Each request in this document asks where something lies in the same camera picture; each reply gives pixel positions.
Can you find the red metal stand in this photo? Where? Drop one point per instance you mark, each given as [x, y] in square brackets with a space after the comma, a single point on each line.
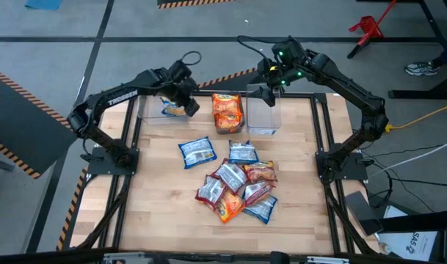
[370, 25]

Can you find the black stand bar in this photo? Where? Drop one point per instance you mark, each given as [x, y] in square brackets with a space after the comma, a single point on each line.
[421, 221]

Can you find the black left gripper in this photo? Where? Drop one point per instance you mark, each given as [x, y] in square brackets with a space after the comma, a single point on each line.
[182, 89]

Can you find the red roast beef noodle pack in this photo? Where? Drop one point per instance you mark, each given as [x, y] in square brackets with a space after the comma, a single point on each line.
[211, 191]
[260, 171]
[230, 176]
[257, 190]

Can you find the person's shoe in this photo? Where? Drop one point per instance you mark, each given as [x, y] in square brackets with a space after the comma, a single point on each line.
[421, 69]

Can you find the small black hazard-edged mat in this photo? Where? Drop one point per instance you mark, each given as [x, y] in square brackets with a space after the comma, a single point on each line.
[179, 2]

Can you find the black desk leg frame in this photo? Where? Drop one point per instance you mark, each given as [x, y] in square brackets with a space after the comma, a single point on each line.
[434, 22]

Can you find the black yellow hazard tape strip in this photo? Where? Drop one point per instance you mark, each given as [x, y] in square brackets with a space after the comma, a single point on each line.
[70, 212]

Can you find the blue floor mat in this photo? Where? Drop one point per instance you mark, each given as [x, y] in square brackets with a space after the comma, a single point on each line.
[43, 3]

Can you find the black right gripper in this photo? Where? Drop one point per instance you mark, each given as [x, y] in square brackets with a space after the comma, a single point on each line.
[276, 75]

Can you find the silver metal bracket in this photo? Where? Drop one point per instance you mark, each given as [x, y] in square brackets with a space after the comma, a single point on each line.
[327, 260]
[122, 256]

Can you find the smoked dark plastic bin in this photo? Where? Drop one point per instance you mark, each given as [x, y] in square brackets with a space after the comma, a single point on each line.
[244, 124]

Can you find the dark grey flat panel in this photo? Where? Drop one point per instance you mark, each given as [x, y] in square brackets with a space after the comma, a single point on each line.
[362, 212]

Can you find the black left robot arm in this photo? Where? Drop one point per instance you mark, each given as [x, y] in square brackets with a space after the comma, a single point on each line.
[122, 97]

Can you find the black hazard-edged wedge mat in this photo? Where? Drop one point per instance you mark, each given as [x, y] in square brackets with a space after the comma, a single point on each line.
[241, 82]

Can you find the clear plastic bin with label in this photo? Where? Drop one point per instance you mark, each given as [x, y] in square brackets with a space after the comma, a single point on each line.
[263, 117]

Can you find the white printed box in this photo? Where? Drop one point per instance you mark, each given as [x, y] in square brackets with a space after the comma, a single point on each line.
[406, 242]

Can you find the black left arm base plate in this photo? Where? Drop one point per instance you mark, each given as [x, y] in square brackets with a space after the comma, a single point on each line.
[98, 165]

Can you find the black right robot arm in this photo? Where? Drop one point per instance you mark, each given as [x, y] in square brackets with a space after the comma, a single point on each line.
[349, 89]

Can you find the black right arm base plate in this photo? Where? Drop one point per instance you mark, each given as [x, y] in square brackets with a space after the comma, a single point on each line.
[355, 168]

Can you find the large black hazard-edged mat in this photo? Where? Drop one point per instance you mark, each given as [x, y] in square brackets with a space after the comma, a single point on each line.
[17, 117]

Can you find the wide clear plastic bin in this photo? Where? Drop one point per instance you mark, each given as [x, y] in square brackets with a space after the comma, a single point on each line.
[149, 113]

